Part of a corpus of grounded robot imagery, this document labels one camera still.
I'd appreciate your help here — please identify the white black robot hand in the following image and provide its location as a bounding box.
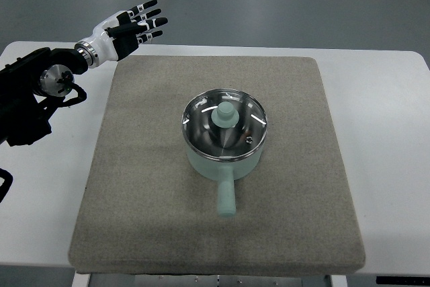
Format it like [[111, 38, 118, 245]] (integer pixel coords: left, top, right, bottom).
[[75, 0, 168, 69]]

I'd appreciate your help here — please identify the glass lid with green knob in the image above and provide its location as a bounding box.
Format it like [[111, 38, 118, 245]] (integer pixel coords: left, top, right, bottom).
[[181, 88, 268, 161]]

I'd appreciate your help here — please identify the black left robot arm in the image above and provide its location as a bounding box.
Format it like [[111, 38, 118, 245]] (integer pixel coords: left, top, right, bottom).
[[1, 47, 91, 147]]

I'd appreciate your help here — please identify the mint green saucepan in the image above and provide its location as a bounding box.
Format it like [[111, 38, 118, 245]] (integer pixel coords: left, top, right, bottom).
[[181, 88, 268, 218]]

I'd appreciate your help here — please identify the grey felt mat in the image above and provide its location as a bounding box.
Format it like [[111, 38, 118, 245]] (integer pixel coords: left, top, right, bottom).
[[69, 56, 366, 276]]

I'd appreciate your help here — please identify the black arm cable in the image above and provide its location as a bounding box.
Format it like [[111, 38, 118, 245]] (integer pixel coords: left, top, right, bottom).
[[56, 80, 88, 108]]

